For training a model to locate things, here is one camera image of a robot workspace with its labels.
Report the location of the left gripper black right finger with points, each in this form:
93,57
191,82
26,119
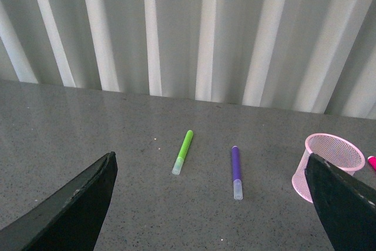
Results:
345,205

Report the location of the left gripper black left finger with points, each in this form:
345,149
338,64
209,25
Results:
72,217

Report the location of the pink marker pen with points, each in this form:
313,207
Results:
372,161

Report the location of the purple marker pen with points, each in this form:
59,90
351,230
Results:
236,169

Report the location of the pink mesh pen cup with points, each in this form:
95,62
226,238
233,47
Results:
334,149

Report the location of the green marker pen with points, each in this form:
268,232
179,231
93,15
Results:
182,153

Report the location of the white pleated curtain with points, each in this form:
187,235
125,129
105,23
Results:
305,55

